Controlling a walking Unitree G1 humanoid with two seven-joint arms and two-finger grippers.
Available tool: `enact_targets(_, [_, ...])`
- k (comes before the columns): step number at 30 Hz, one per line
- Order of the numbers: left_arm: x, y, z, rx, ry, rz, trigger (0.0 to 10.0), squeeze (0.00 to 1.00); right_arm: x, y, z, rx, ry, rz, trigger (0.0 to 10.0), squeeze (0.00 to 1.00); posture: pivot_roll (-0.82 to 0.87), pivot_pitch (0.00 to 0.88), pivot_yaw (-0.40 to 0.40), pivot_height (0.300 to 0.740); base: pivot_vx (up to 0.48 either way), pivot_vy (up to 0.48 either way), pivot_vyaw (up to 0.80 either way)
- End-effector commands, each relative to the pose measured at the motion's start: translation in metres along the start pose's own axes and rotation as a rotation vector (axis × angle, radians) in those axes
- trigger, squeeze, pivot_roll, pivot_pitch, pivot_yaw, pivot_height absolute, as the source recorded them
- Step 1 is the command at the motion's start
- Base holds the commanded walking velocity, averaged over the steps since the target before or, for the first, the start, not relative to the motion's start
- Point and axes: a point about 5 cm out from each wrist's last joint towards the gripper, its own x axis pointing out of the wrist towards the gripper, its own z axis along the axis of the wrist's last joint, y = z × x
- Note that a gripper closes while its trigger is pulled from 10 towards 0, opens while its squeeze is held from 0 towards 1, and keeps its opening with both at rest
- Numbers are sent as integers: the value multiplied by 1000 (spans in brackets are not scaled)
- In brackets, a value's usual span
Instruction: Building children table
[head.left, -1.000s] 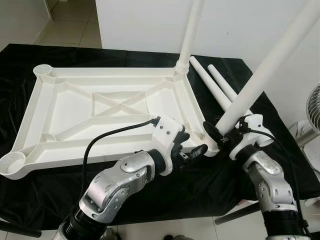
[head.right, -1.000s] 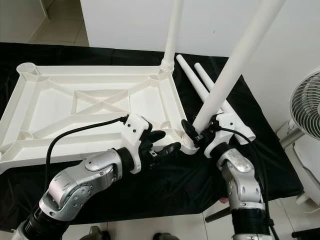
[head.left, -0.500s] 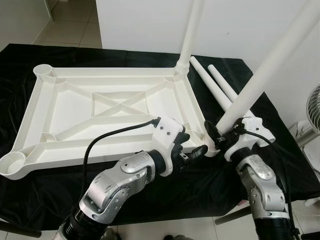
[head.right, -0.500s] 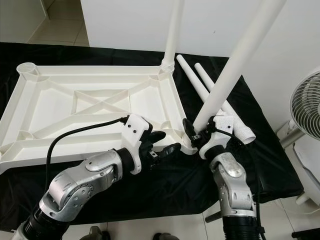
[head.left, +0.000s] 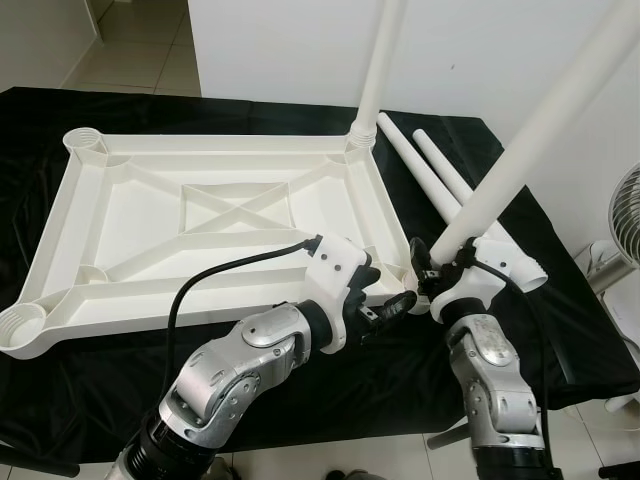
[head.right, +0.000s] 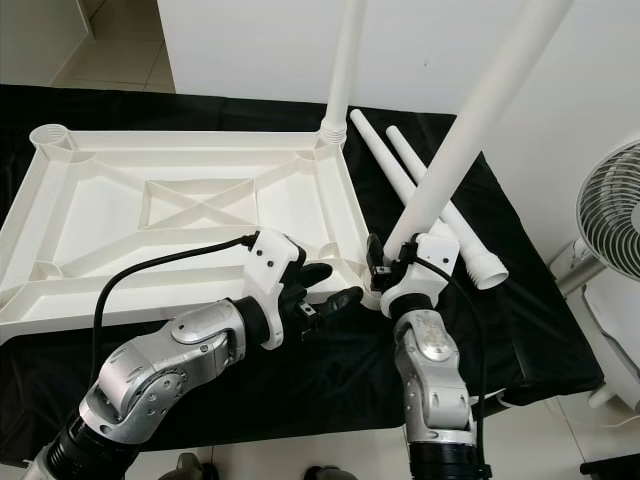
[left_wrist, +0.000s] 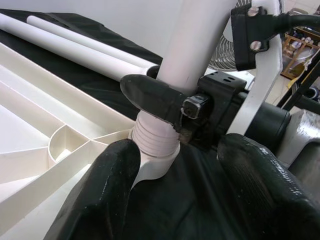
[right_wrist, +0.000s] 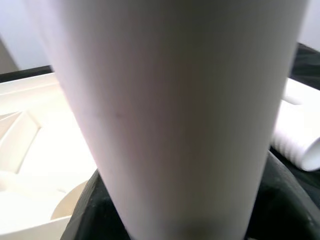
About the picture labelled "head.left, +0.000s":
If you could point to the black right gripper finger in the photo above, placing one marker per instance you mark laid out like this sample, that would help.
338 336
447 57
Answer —
424 265

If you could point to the white plastic table leg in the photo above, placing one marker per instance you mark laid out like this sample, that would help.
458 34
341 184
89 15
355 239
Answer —
420 160
380 60
540 130
445 160

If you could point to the white plastic table top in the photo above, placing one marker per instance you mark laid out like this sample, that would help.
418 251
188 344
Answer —
120 200

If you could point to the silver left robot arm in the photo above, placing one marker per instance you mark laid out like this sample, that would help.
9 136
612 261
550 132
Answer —
240 360

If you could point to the black tablecloth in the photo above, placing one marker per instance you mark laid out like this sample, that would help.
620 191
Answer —
560 330

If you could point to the grey right robot foot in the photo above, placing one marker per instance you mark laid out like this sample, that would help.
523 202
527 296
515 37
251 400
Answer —
350 476

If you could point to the grey robot foot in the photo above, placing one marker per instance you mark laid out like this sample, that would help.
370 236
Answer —
350 476
222 470

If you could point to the white standing fan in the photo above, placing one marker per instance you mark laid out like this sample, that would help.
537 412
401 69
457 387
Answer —
630 210

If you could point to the grey left robot foot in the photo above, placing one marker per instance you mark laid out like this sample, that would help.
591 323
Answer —
222 470

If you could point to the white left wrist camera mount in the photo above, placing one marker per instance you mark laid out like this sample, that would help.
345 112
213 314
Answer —
335 265

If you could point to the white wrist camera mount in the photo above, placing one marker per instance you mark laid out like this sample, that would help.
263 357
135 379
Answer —
505 260
335 265

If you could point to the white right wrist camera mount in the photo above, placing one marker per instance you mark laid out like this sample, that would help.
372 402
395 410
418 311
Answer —
505 260

